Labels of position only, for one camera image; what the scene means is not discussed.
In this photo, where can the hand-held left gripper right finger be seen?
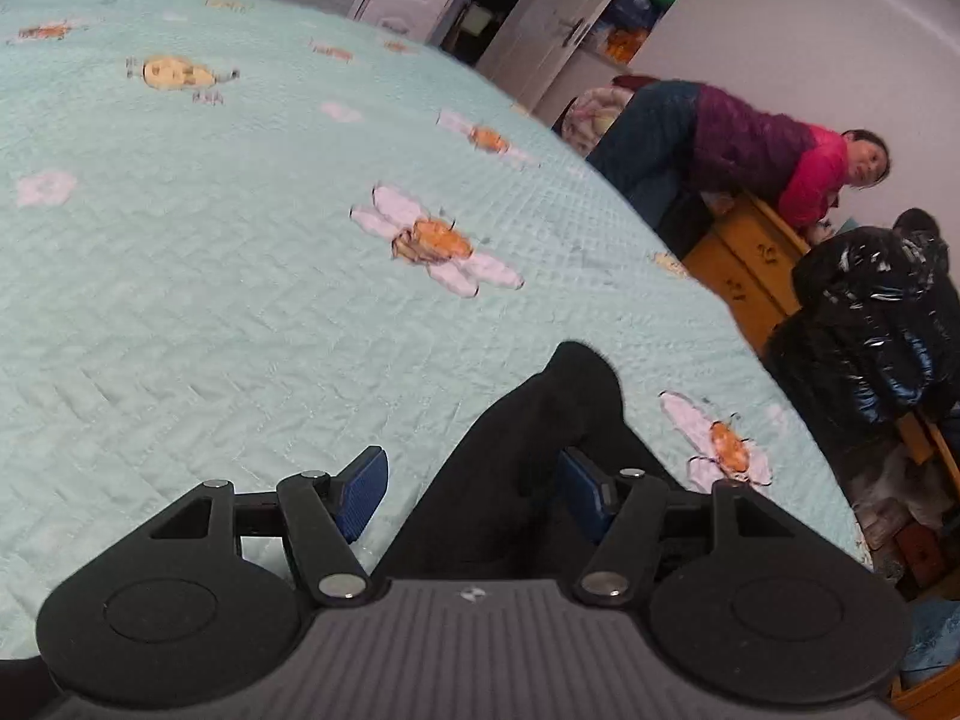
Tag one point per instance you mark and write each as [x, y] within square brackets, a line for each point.
[581, 491]

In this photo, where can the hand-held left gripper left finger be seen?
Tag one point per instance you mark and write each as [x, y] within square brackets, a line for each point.
[364, 491]

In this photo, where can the black pants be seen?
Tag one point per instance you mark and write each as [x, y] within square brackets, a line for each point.
[525, 420]

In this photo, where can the bee-print quilted bedspread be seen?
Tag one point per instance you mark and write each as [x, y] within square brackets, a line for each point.
[225, 277]

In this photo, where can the rolled floral quilt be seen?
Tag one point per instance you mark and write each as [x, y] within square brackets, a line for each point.
[592, 112]

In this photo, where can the light blue cloth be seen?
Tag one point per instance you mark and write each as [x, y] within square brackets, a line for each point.
[934, 645]

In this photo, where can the orange packets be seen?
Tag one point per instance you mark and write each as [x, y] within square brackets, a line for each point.
[624, 45]

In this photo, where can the blue bag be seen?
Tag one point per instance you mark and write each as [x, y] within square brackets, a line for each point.
[634, 4]

